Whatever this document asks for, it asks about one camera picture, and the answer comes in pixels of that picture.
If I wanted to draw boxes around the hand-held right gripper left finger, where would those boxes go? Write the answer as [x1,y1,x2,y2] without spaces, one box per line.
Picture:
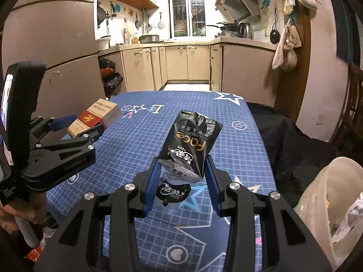
[33,156,162,272]

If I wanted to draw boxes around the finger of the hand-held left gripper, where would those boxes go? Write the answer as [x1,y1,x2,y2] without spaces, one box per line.
[30,115,78,141]
[34,124,104,159]

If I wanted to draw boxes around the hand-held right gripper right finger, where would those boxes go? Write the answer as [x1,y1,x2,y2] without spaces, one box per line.
[206,155,332,272]

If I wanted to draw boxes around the red beige cardboard box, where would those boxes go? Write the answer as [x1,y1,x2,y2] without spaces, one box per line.
[66,98,122,139]

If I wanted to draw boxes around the black tissue pack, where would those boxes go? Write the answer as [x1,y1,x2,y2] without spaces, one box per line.
[157,110,223,204]

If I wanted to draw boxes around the white plastic bucket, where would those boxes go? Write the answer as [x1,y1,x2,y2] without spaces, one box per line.
[293,156,363,272]

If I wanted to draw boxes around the person's left hand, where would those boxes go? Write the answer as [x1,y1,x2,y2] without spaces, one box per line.
[0,193,49,230]

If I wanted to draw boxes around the black garbage bag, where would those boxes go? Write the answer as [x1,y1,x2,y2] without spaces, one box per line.
[98,57,117,73]
[102,72,124,97]

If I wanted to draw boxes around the beige refrigerator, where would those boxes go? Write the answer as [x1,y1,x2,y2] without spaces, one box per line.
[0,0,107,114]

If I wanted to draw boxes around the white pot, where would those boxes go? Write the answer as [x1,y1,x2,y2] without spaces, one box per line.
[95,35,111,51]

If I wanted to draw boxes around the black jacket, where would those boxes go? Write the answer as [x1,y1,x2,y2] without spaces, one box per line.
[247,102,341,207]

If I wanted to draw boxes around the white cutting board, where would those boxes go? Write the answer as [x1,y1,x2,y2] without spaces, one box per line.
[123,28,137,45]

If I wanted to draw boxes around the grey cooking pot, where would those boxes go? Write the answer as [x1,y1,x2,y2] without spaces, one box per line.
[139,34,160,44]

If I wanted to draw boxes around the beige lower cabinets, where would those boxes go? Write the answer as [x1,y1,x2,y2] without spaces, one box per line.
[98,37,277,107]

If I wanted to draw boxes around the pink hanging cloth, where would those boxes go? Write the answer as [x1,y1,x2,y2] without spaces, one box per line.
[272,25,290,70]

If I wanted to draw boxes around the beige hanging bags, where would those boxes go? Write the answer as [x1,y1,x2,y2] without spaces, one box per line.
[285,24,302,71]

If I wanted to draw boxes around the kitchen window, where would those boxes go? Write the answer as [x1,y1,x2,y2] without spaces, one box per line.
[167,0,207,38]

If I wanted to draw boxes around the steel kettle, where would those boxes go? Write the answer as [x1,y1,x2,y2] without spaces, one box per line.
[237,22,254,39]

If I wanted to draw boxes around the black frying pan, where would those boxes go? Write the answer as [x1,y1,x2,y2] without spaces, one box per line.
[206,22,239,32]

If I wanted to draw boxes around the small black hanging pan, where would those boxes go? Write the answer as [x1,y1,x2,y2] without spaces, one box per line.
[269,8,281,44]

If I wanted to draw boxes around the dark wooden chair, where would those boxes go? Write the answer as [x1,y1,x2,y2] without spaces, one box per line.
[330,62,363,153]

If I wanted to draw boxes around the steel range hood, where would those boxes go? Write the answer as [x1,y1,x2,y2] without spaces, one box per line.
[215,0,260,22]

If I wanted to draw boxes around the yellow hanging plastic bag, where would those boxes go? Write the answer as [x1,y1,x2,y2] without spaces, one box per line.
[282,0,296,16]

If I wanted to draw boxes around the dark blue-framed window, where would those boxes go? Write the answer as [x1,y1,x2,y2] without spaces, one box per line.
[326,0,361,63]

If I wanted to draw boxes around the wooden door frame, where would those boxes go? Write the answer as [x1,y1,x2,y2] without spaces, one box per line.
[276,0,314,124]

